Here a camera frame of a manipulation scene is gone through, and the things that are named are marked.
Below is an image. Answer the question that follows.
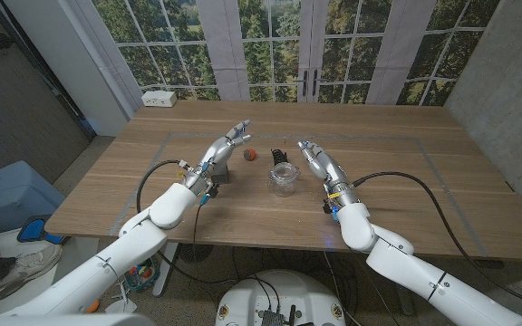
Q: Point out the clear glass hinged jar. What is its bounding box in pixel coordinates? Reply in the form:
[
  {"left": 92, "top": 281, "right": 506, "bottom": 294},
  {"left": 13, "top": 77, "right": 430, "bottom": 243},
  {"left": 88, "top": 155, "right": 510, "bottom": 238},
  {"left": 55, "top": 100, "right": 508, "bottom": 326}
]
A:
[{"left": 267, "top": 161, "right": 301, "bottom": 198}]

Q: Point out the white sneaker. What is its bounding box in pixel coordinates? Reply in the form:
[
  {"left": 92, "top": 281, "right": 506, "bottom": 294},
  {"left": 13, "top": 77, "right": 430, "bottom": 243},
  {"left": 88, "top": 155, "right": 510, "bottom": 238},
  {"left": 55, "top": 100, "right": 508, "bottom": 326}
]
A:
[{"left": 0, "top": 243, "right": 64, "bottom": 302}]

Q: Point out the white toy on floor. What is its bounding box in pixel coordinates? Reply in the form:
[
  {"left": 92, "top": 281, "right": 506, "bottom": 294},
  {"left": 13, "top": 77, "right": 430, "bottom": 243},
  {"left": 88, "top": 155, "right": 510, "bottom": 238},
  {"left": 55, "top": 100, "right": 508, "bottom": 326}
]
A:
[{"left": 106, "top": 280, "right": 138, "bottom": 314}]

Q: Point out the blue plastic bin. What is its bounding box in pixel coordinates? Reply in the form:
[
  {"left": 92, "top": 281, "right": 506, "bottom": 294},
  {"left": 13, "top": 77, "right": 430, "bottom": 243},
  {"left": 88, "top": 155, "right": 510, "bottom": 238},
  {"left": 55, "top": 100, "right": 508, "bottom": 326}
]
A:
[{"left": 0, "top": 160, "right": 66, "bottom": 236}]

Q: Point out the white table leg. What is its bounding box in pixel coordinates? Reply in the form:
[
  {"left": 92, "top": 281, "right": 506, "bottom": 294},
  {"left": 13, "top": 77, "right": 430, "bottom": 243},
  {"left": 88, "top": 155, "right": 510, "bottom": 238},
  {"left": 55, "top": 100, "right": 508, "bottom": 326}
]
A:
[{"left": 151, "top": 242, "right": 179, "bottom": 299}]

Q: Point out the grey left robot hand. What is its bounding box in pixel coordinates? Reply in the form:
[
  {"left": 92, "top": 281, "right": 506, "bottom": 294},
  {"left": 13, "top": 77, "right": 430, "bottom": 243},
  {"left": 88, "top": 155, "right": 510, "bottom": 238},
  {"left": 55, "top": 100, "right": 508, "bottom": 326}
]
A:
[{"left": 181, "top": 119, "right": 252, "bottom": 197}]

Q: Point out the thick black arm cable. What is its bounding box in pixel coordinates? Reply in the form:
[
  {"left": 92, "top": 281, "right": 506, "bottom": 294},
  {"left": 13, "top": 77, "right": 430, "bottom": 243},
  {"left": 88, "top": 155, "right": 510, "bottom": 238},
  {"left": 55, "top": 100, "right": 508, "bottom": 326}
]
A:
[
  {"left": 353, "top": 170, "right": 522, "bottom": 312},
  {"left": 135, "top": 158, "right": 186, "bottom": 214}
]

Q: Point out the white power strip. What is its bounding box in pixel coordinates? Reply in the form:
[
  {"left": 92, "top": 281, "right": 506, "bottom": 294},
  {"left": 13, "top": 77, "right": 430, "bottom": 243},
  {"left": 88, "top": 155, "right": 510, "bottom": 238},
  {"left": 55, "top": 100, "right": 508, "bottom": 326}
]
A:
[{"left": 140, "top": 90, "right": 178, "bottom": 109}]

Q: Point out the thin black left wrist cable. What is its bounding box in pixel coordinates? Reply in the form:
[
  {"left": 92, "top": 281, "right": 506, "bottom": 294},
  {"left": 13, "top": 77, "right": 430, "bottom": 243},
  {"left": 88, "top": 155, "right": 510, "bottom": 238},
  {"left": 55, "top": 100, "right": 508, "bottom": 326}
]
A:
[{"left": 191, "top": 203, "right": 204, "bottom": 248}]

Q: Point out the basket of colourful toys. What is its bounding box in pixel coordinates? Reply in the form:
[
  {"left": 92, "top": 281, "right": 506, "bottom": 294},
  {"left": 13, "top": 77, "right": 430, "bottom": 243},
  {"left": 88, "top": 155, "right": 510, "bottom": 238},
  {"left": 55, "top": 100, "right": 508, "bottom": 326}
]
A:
[{"left": 122, "top": 257, "right": 160, "bottom": 293}]

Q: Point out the dark grey block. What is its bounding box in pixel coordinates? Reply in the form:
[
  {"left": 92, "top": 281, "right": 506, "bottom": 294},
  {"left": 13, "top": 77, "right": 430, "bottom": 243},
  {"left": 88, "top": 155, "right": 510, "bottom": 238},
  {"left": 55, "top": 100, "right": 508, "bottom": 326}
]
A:
[{"left": 210, "top": 162, "right": 231, "bottom": 186}]

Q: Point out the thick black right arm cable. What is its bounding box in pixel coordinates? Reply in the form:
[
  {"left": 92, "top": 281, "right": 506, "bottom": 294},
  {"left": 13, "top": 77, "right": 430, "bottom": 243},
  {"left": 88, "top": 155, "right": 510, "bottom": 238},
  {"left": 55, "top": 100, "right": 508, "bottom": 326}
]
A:
[{"left": 353, "top": 170, "right": 522, "bottom": 312}]

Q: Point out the printed window backdrop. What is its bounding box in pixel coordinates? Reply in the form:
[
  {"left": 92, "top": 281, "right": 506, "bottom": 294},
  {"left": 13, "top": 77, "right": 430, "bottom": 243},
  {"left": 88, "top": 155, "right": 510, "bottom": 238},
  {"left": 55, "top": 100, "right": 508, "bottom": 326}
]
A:
[{"left": 68, "top": 0, "right": 501, "bottom": 108}]

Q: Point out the black hair clip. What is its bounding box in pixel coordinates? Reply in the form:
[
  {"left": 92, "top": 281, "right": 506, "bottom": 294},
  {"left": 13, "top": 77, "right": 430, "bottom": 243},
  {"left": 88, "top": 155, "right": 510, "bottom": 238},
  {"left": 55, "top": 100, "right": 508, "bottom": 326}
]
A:
[{"left": 270, "top": 148, "right": 289, "bottom": 167}]

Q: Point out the white robot torso base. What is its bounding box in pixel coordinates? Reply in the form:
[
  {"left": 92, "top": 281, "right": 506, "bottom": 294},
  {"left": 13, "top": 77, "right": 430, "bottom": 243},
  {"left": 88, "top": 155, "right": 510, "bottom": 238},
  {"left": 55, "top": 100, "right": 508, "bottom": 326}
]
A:
[{"left": 215, "top": 269, "right": 347, "bottom": 326}]

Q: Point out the round black floor disc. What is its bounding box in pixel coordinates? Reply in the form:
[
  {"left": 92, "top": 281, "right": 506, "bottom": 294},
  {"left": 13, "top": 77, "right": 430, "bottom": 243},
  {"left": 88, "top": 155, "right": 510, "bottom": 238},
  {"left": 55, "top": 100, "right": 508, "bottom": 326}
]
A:
[{"left": 178, "top": 243, "right": 215, "bottom": 264}]

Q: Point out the grey table leg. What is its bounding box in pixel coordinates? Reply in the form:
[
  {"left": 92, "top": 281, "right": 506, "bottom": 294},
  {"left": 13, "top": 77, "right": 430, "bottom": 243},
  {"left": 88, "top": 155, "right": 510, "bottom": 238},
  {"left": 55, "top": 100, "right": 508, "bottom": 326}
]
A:
[{"left": 391, "top": 293, "right": 415, "bottom": 317}]

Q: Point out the white left robot shoulder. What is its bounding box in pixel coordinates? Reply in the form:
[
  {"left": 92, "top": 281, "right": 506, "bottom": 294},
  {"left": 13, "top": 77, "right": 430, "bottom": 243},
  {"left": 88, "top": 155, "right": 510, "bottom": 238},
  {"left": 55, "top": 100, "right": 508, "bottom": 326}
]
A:
[{"left": 0, "top": 313, "right": 156, "bottom": 326}]

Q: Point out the blue black paddle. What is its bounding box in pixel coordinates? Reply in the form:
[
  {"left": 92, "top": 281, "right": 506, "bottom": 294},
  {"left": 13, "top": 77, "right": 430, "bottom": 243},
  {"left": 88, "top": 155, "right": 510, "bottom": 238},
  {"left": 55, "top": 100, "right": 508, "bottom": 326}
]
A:
[{"left": 16, "top": 216, "right": 65, "bottom": 245}]

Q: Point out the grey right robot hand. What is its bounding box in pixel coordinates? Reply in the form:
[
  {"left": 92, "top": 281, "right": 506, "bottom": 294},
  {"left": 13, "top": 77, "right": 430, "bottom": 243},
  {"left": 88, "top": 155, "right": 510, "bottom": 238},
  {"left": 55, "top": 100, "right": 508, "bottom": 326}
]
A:
[{"left": 297, "top": 139, "right": 361, "bottom": 214}]

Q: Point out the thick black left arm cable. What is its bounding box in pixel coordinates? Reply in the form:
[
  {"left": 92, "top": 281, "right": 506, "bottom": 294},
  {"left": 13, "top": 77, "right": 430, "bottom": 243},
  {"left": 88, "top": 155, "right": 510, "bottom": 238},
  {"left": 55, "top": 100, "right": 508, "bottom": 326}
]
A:
[{"left": 135, "top": 158, "right": 186, "bottom": 214}]

